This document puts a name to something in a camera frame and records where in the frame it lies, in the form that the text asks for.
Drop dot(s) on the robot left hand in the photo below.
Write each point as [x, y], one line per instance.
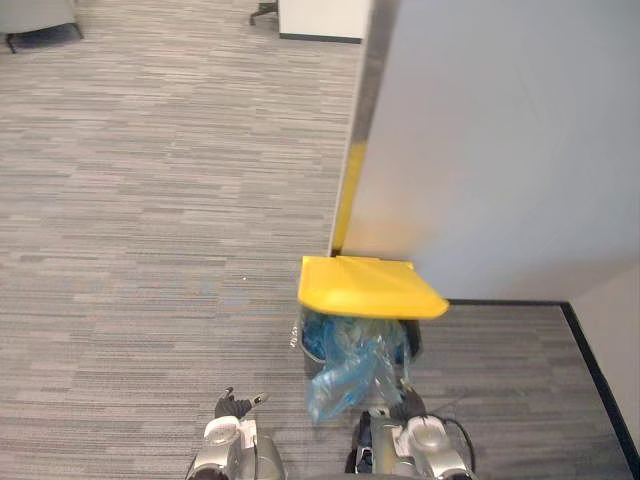
[234, 404]

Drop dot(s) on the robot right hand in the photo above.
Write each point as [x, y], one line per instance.
[411, 403]

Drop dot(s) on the blue plastic trash bag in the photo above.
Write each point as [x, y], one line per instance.
[350, 360]

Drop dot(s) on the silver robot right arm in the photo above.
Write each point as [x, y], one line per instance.
[426, 447]

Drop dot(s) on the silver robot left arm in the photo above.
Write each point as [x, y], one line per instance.
[233, 448]

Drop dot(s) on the large bin with yellow lid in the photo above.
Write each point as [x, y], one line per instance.
[365, 290]

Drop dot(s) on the white cabinet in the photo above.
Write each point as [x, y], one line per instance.
[325, 19]

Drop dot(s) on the black office chair base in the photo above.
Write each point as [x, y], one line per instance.
[262, 11]

